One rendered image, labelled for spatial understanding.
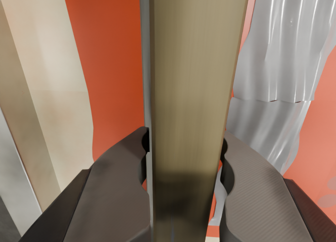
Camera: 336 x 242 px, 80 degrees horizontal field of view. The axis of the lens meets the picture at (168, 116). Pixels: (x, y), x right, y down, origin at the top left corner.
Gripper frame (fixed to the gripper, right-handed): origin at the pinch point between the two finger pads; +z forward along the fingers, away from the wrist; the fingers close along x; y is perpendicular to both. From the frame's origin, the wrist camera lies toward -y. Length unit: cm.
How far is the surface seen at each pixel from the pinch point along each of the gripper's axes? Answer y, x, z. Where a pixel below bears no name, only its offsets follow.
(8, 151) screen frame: 4.5, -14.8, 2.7
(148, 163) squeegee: 4.6, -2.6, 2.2
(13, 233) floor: 185, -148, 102
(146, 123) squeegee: 0.8, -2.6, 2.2
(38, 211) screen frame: 12.2, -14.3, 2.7
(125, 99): 0.6, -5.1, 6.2
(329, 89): -1.0, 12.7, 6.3
